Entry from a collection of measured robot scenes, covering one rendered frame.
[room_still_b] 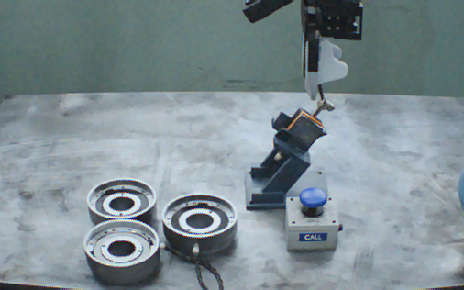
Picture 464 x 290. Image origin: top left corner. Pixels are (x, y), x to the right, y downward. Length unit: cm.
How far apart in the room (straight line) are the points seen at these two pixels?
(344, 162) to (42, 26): 170
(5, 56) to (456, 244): 210
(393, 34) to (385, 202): 159
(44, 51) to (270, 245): 185
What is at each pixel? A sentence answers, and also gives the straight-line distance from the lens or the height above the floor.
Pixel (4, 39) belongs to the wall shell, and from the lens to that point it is 277.
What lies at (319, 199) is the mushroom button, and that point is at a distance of 100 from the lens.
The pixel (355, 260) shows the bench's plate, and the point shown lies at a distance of 101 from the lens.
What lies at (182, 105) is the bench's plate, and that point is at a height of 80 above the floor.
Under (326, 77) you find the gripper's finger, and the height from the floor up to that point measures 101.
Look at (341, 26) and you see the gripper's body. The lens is 100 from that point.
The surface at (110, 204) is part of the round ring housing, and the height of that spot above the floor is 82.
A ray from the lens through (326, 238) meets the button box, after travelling 101.
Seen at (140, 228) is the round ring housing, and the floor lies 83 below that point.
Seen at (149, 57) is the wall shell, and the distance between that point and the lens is 268.
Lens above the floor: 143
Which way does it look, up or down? 30 degrees down
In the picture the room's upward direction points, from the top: straight up
